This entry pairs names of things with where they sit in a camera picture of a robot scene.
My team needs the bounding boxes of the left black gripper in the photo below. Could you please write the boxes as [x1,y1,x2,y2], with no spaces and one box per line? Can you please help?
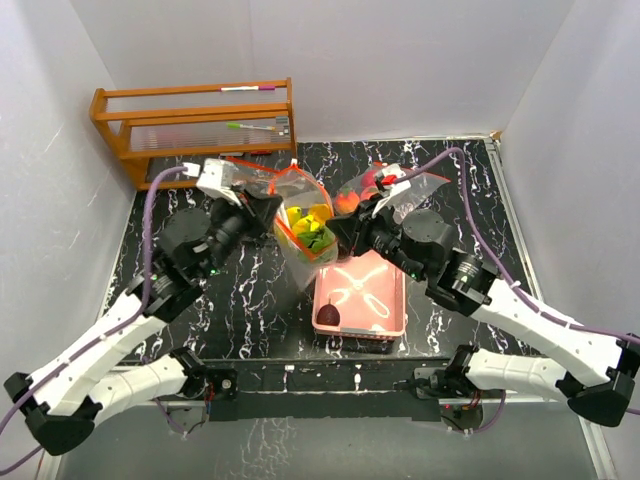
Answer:
[197,184,281,279]

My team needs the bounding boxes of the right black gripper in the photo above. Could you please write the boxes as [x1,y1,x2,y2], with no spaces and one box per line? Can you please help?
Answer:
[326,194,427,283]

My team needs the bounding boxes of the orange peach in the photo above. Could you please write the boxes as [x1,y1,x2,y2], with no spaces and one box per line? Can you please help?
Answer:
[360,186,379,201]
[333,191,360,215]

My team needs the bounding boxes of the clear zip bag orange zipper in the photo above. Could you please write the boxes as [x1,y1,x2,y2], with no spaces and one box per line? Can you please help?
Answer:
[332,163,449,223]

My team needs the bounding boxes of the yellow bananas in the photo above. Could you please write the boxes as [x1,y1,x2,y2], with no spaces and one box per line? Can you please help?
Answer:
[285,204,332,236]

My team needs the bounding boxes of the green cucumber leaf vegetable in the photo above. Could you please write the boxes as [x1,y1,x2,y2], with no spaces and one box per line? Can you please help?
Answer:
[297,228,335,255]

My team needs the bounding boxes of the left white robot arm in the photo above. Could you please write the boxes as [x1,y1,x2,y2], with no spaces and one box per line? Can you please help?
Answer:
[4,187,282,456]

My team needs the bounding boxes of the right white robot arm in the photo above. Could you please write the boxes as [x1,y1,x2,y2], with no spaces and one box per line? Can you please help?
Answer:
[327,196,639,427]

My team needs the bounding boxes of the pink plastic basket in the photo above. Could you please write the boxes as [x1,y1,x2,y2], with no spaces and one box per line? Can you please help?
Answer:
[312,251,407,341]

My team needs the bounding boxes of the green marker pen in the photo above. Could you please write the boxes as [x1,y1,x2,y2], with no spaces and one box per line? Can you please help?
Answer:
[226,122,277,132]

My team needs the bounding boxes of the wooden shelf rack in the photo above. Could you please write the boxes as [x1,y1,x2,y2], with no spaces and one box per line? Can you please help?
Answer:
[89,78,297,191]

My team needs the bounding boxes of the purple passion fruit front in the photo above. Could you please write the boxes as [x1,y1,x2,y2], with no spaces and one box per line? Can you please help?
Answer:
[316,300,341,327]

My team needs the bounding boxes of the pink white marker pen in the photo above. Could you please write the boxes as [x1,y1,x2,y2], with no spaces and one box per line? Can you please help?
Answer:
[219,85,277,93]

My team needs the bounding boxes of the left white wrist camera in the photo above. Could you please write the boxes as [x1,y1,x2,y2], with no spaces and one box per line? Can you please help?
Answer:
[182,158,238,203]

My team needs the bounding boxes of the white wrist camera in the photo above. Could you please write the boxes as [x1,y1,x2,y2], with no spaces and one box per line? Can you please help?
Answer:
[373,164,411,216]
[182,158,238,203]

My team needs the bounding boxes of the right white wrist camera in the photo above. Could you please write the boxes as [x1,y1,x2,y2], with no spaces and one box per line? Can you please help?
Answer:
[373,164,411,216]

